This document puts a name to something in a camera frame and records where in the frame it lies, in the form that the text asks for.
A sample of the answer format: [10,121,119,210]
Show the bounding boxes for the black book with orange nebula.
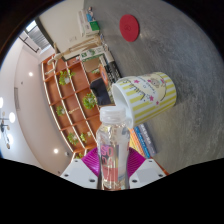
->
[98,63,112,84]

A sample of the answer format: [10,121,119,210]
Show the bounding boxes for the ceiling lights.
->
[0,71,59,154]

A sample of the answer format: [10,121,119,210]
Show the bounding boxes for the clear bottle with pink label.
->
[95,105,132,192]

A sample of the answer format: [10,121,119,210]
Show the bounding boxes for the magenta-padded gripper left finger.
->
[59,146,101,190]

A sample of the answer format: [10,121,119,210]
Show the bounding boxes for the dark blue chair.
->
[89,77,113,106]

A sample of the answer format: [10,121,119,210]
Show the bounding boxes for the wooden artist mannequin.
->
[46,34,104,66]

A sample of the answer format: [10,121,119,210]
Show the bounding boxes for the tall green and white carton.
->
[80,46,106,60]

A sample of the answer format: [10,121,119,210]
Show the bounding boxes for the grey curtain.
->
[18,19,51,54]

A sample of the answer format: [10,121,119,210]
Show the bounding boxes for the flat green and white box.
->
[84,20,101,34]

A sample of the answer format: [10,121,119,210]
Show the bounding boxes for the white mug with yellow stripes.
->
[111,71,178,129]

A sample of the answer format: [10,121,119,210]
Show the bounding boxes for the yellow-covered book stack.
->
[128,123,158,159]

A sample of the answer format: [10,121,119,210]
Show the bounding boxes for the flat round red coaster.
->
[119,13,140,43]

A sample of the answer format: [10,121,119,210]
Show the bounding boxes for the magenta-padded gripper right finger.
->
[127,146,167,190]

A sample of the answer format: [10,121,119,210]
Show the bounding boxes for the brown shelf unit with plants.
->
[40,54,114,161]

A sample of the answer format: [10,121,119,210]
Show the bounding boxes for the white box stack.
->
[77,8,94,36]

